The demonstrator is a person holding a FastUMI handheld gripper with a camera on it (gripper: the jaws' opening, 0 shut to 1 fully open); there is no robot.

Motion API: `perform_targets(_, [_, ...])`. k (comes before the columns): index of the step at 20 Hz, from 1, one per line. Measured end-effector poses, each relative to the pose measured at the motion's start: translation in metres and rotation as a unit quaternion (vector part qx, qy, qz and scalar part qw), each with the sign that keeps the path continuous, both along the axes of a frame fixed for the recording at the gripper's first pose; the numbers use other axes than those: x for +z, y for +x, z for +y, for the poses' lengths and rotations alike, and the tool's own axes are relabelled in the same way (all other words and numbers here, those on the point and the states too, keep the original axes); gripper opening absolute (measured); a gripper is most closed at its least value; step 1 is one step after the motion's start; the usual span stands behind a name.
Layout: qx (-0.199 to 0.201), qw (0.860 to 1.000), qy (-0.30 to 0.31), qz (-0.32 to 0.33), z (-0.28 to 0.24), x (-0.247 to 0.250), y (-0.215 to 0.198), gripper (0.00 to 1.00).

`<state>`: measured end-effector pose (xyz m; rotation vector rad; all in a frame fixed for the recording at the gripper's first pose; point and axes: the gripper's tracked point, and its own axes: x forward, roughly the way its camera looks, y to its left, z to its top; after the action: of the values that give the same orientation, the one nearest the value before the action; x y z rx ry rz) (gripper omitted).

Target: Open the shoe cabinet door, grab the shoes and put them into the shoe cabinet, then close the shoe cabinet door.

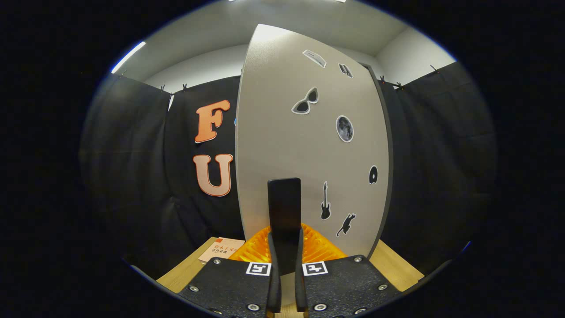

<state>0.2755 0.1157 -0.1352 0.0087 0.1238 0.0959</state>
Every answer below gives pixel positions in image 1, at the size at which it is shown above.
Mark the row of black cloth clips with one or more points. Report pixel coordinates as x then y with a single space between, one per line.
184 85

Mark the beige cover book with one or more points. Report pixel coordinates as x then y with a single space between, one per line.
220 251

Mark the beige shoe cabinet door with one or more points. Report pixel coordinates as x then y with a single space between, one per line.
282 145

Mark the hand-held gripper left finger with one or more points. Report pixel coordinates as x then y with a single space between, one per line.
229 282

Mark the black backdrop cloth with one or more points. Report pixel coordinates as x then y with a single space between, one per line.
132 176

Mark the long ceiling light strip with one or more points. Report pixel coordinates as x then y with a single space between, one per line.
128 57

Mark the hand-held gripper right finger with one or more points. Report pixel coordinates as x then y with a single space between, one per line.
344 282

